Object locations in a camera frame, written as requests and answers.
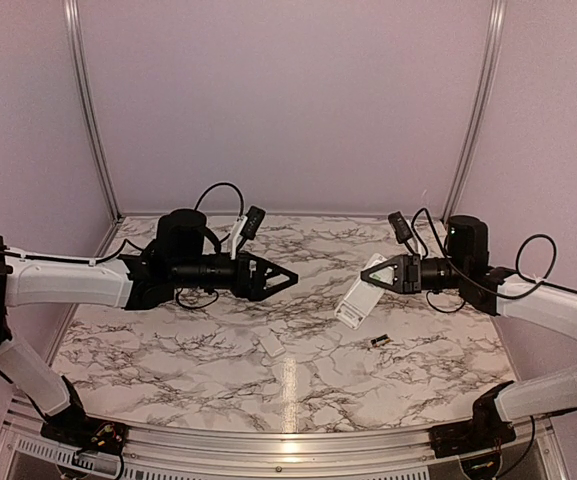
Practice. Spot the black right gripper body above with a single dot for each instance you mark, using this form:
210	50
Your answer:
413	273

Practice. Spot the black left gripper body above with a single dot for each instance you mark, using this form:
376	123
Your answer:
245	289

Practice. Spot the white remote control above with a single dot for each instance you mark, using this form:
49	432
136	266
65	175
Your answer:
357	304

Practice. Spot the white battery cover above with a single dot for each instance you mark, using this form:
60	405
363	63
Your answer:
270	344

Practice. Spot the black AAA battery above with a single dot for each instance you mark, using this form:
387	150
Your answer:
380	341

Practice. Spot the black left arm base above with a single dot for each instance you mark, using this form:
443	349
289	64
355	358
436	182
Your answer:
73	426

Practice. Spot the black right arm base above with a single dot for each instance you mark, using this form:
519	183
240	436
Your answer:
485	429

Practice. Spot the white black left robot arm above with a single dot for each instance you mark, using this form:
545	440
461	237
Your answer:
185	254

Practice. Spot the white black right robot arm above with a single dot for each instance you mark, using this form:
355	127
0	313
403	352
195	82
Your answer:
464	265

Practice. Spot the aluminium right corner post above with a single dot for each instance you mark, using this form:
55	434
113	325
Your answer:
483	91

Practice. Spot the aluminium corner post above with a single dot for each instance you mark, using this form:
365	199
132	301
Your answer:
483	91
77	48

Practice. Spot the aluminium left corner post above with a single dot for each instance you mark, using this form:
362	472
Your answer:
77	48

